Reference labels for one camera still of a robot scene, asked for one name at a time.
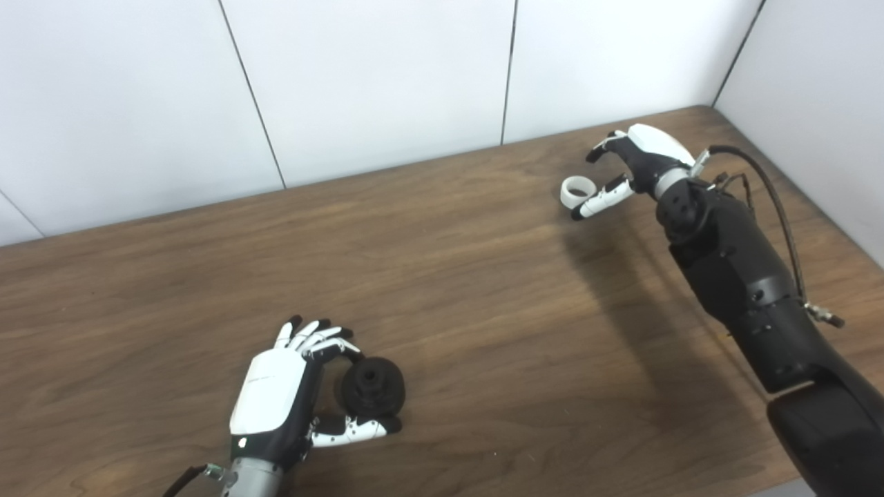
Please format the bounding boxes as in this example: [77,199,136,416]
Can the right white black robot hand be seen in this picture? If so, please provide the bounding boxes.
[570,124,695,221]

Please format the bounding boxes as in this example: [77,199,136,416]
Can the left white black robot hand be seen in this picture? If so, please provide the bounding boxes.
[229,315,403,463]

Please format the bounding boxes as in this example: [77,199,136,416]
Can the white plastic ring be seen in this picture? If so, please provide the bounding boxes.
[561,177,596,209]

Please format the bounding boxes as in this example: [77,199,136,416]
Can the round black plastic part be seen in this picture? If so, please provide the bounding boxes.
[340,357,406,419]

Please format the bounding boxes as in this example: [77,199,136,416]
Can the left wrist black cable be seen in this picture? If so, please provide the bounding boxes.
[162,464,229,497]

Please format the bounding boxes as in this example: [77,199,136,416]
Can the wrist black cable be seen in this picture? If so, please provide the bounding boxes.
[162,464,229,497]
[691,145,845,329]

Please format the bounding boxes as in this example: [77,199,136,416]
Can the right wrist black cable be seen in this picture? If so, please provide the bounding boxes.
[691,145,845,329]

